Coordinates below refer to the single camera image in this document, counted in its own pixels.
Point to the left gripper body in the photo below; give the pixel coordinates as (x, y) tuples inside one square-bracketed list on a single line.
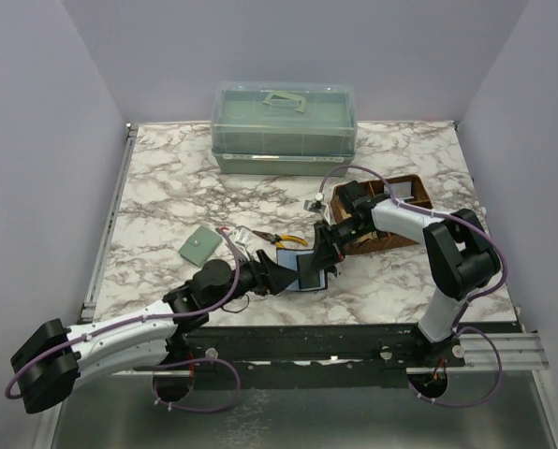
[(250, 280)]

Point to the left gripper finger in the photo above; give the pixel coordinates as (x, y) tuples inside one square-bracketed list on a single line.
[(270, 267), (279, 279)]

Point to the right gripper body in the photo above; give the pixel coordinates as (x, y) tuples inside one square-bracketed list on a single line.
[(345, 232)]

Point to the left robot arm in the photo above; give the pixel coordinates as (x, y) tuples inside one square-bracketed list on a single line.
[(56, 358)]

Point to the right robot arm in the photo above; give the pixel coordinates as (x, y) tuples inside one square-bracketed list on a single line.
[(462, 257)]

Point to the silver card in tray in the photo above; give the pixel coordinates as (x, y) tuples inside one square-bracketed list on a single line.
[(403, 190)]

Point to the yellow black pliers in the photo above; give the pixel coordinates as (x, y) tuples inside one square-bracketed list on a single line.
[(279, 240)]

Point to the green snap wallet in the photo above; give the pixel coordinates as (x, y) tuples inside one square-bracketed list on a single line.
[(200, 246)]

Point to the brown wicker tray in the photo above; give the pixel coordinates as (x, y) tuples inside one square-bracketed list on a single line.
[(376, 241)]

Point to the green plastic storage box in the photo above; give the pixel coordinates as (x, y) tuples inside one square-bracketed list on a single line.
[(282, 128)]

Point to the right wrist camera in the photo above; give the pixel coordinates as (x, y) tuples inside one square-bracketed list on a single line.
[(319, 206)]

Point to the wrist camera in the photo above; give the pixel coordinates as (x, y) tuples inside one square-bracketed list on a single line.
[(240, 236), (319, 206)]

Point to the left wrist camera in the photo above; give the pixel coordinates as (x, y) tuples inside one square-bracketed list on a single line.
[(240, 236)]

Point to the black mounting rail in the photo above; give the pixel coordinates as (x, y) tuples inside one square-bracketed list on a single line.
[(301, 339)]

